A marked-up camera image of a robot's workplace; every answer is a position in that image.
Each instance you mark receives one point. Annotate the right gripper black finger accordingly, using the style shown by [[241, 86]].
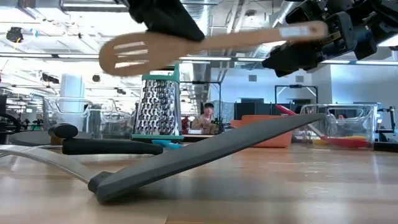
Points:
[[308, 12], [295, 57]]

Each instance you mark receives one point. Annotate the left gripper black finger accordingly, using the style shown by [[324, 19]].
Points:
[[174, 26]]

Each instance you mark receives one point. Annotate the wooden slotted spatula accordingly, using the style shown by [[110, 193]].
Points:
[[155, 53]]

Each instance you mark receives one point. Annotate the yellow silicone spoon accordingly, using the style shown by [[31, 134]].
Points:
[[357, 137]]

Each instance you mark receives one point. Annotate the blue silicone spoon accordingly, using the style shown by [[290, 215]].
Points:
[[164, 143]]

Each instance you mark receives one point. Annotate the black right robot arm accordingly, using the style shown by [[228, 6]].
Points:
[[382, 18]]

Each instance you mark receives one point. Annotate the person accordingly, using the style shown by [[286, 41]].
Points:
[[341, 116], [205, 119]]

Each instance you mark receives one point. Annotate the teal steel box grater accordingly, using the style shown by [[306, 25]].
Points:
[[158, 109]]

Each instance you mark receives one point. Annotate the orange plastic bin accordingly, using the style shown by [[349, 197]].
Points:
[[276, 140]]

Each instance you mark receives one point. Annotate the clear plastic bin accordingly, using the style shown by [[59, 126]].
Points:
[[351, 124], [77, 118]]

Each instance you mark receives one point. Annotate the black ceiling-hung device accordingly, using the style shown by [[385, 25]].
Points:
[[14, 35]]

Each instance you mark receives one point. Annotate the black background station frame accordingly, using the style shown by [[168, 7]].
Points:
[[295, 86]]

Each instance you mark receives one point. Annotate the silver ventilation duct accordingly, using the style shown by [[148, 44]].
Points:
[[199, 74]]

